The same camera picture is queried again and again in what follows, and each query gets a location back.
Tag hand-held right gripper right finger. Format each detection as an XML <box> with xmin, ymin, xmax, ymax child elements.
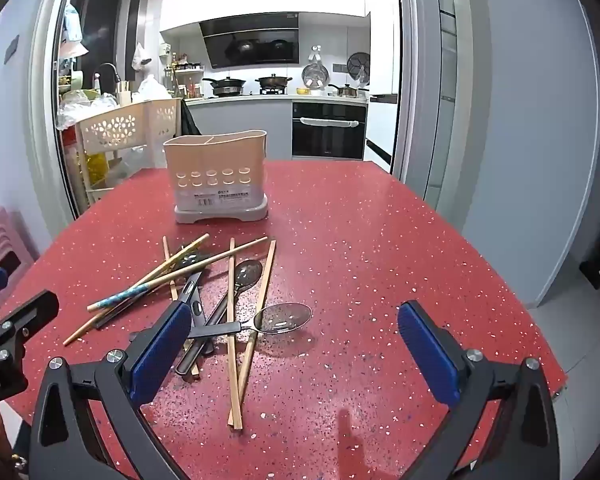
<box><xmin>397</xmin><ymin>300</ymin><xmax>561</xmax><ymax>480</ymax></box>

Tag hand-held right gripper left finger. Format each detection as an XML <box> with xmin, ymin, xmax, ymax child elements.
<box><xmin>27</xmin><ymin>301</ymin><xmax>194</xmax><ymax>480</ymax></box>

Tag blue patterned wooden chopstick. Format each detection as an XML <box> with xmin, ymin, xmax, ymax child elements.
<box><xmin>86</xmin><ymin>236</ymin><xmax>269</xmax><ymax>312</ymax></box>

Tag beige plastic utensil holder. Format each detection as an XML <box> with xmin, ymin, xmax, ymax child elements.
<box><xmin>162</xmin><ymin>130</ymin><xmax>270</xmax><ymax>224</ymax></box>

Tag yellow bag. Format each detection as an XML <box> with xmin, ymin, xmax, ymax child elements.
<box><xmin>82</xmin><ymin>152</ymin><xmax>112</xmax><ymax>188</ymax></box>

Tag clear plastic bag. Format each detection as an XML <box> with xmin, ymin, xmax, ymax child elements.
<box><xmin>111</xmin><ymin>145</ymin><xmax>148</xmax><ymax>181</ymax></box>

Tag crumpled clear plastic bags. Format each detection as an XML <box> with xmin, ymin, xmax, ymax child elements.
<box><xmin>55</xmin><ymin>90</ymin><xmax>118</xmax><ymax>131</ymax></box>

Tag beige plastic trolley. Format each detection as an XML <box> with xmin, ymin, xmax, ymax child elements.
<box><xmin>75</xmin><ymin>98</ymin><xmax>182</xmax><ymax>206</ymax></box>

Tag dark jacket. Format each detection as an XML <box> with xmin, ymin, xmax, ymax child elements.
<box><xmin>180</xmin><ymin>100</ymin><xmax>201</xmax><ymax>137</ymax></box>

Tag black built-in oven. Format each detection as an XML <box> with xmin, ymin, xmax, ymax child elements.
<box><xmin>291</xmin><ymin>101</ymin><xmax>367</xmax><ymax>160</ymax></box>

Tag kitchen faucet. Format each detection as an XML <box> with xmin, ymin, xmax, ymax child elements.
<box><xmin>94</xmin><ymin>62</ymin><xmax>122</xmax><ymax>96</ymax></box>

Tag white towel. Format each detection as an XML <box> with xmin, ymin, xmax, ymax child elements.
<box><xmin>299</xmin><ymin>116</ymin><xmax>359</xmax><ymax>130</ymax></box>

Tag hanging white plastic bag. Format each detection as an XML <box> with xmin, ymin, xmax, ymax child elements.
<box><xmin>131</xmin><ymin>41</ymin><xmax>152</xmax><ymax>72</ymax></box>

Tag blue and white bag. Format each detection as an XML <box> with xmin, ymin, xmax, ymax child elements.
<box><xmin>62</xmin><ymin>2</ymin><xmax>83</xmax><ymax>41</ymax></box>

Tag stainless steel pot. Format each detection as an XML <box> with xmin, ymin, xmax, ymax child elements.
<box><xmin>328</xmin><ymin>83</ymin><xmax>369</xmax><ymax>98</ymax></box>

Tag black wok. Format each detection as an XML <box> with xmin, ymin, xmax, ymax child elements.
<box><xmin>201</xmin><ymin>76</ymin><xmax>248</xmax><ymax>97</ymax></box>

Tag spice rack with bottles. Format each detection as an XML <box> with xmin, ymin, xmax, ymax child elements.
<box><xmin>162</xmin><ymin>52</ymin><xmax>203</xmax><ymax>98</ymax></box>

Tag dark cooking pot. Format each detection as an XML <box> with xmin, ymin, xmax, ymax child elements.
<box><xmin>255</xmin><ymin>74</ymin><xmax>293</xmax><ymax>95</ymax></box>

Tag round metal steamer rack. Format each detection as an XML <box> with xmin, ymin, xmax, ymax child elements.
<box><xmin>301</xmin><ymin>62</ymin><xmax>328</xmax><ymax>88</ymax></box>

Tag white refrigerator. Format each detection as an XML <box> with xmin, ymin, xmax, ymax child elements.
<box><xmin>365</xmin><ymin>0</ymin><xmax>401</xmax><ymax>171</ymax></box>

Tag black range hood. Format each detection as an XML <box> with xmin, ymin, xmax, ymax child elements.
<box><xmin>198</xmin><ymin>11</ymin><xmax>301</xmax><ymax>70</ymax></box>

